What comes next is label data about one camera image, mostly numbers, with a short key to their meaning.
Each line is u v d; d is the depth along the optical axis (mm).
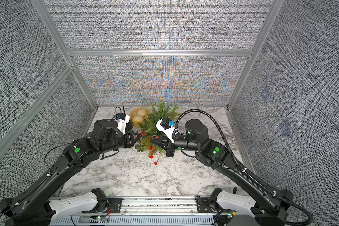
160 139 534
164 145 532
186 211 728
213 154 443
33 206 378
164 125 465
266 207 385
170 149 489
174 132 481
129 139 542
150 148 628
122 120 566
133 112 1104
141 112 1091
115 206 731
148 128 665
